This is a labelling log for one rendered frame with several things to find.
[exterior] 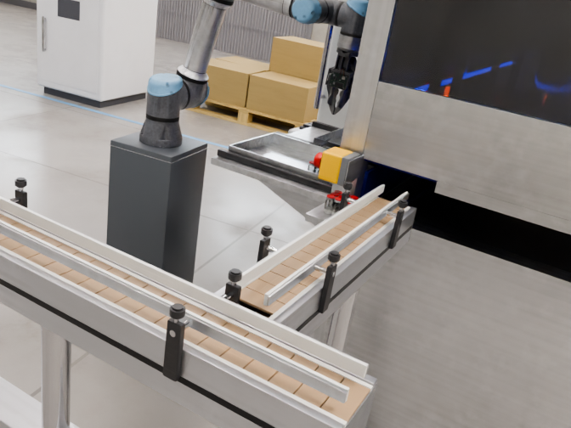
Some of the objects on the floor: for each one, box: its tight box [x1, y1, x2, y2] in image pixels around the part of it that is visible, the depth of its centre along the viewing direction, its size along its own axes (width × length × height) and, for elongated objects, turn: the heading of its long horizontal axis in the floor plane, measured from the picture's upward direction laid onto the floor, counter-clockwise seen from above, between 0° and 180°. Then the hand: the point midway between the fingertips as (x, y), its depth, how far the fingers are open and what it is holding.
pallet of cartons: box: [185, 37, 325, 134], centre depth 583 cm, size 143×109×80 cm
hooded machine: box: [37, 0, 158, 108], centre depth 546 cm, size 84×78×165 cm
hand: (335, 109), depth 194 cm, fingers closed
